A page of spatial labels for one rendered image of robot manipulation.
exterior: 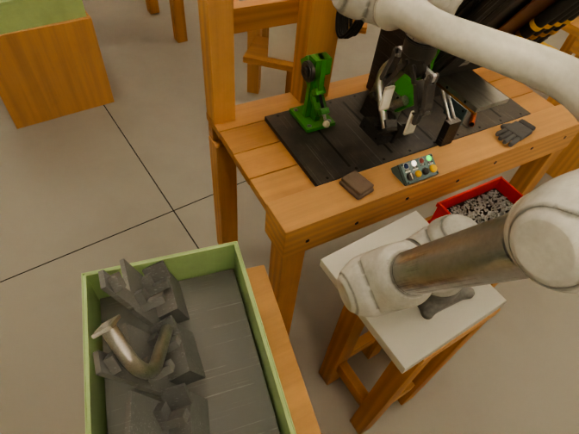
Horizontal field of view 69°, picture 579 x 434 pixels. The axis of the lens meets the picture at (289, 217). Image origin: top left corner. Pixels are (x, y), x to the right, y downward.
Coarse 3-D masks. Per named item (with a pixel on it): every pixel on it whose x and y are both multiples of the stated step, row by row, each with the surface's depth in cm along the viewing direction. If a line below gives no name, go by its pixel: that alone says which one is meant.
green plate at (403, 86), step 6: (432, 60) 143; (432, 66) 147; (402, 78) 154; (408, 78) 152; (396, 84) 156; (402, 84) 154; (408, 84) 152; (396, 90) 157; (402, 90) 154; (408, 90) 152
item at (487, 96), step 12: (468, 72) 159; (444, 84) 154; (456, 84) 153; (468, 84) 153; (480, 84) 154; (456, 96) 150; (468, 96) 148; (480, 96) 149; (492, 96) 150; (504, 96) 150; (468, 108) 148; (480, 108) 145
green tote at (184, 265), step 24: (144, 264) 114; (168, 264) 117; (192, 264) 121; (216, 264) 125; (240, 264) 116; (96, 288) 115; (240, 288) 125; (96, 312) 114; (264, 336) 103; (264, 360) 107; (96, 384) 99; (96, 408) 95; (288, 408) 93; (96, 432) 91; (288, 432) 93
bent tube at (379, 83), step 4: (388, 60) 154; (400, 60) 150; (384, 64) 155; (380, 68) 157; (380, 72) 158; (376, 80) 160; (380, 80) 159; (376, 84) 160; (380, 84) 159; (376, 88) 160; (380, 88) 160; (376, 92) 161; (380, 92) 160; (380, 96) 160; (380, 100) 160; (380, 112) 160; (384, 112) 160; (380, 116) 161; (384, 116) 160; (380, 120) 161
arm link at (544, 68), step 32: (352, 0) 73; (384, 0) 72; (416, 0) 69; (416, 32) 70; (448, 32) 67; (480, 32) 66; (480, 64) 68; (512, 64) 65; (544, 64) 63; (576, 64) 62; (576, 96) 62
